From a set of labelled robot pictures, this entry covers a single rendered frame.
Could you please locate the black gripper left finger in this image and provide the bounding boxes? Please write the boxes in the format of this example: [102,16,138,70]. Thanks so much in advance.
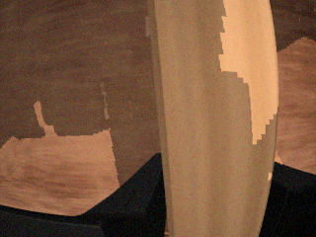
[0,153,167,237]

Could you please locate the light wooden board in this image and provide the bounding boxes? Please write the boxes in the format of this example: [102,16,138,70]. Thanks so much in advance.
[147,0,279,237]

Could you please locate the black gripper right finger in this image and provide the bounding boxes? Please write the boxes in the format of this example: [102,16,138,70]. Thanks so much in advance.
[258,162,316,237]

